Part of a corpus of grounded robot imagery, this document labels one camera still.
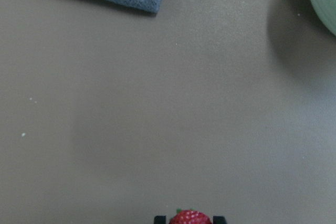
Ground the red strawberry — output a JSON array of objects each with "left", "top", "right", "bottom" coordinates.
[{"left": 169, "top": 209, "right": 212, "bottom": 224}]

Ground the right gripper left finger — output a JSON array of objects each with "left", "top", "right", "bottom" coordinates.
[{"left": 153, "top": 215, "right": 166, "bottom": 224}]

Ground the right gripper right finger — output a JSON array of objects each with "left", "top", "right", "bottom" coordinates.
[{"left": 213, "top": 216, "right": 226, "bottom": 224}]

